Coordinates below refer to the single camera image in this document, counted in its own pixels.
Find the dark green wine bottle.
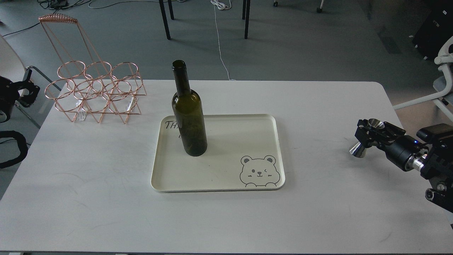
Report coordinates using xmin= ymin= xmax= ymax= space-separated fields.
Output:
xmin=172 ymin=60 xmax=207 ymax=157

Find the black equipment case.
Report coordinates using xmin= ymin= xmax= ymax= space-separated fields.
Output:
xmin=412 ymin=5 xmax=453 ymax=59

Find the silver steel jigger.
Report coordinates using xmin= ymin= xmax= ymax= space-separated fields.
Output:
xmin=349 ymin=118 xmax=384 ymax=158

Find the black braided cable left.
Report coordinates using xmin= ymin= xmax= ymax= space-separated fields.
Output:
xmin=0 ymin=130 xmax=29 ymax=169

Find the black table leg right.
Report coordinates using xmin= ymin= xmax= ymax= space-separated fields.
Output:
xmin=242 ymin=0 xmax=251 ymax=39

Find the black table leg left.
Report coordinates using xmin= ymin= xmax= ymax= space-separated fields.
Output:
xmin=158 ymin=0 xmax=174 ymax=40

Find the black table leg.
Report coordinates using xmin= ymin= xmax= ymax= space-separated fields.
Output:
xmin=242 ymin=0 xmax=251 ymax=39
xmin=158 ymin=0 xmax=174 ymax=40

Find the copper wire wine rack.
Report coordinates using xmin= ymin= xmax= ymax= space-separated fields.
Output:
xmin=39 ymin=13 xmax=147 ymax=123

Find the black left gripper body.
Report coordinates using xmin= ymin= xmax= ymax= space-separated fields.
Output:
xmin=13 ymin=69 xmax=40 ymax=108

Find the white floor cable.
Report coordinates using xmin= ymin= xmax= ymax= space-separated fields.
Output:
xmin=211 ymin=0 xmax=235 ymax=81

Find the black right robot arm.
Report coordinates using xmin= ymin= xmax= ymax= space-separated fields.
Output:
xmin=349 ymin=118 xmax=453 ymax=212

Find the white chair left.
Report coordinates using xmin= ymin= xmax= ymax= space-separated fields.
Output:
xmin=0 ymin=36 xmax=52 ymax=129

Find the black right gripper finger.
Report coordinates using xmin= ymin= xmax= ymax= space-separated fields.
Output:
xmin=355 ymin=129 xmax=378 ymax=147
xmin=356 ymin=119 xmax=376 ymax=136

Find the cream bear tray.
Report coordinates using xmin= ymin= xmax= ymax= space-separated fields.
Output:
xmin=150 ymin=114 xmax=285 ymax=193

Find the white office chair right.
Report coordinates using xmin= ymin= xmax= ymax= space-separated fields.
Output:
xmin=393 ymin=37 xmax=453 ymax=121

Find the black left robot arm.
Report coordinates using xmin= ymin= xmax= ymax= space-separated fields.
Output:
xmin=0 ymin=69 xmax=40 ymax=123

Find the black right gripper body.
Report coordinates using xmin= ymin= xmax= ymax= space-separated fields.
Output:
xmin=375 ymin=122 xmax=428 ymax=172

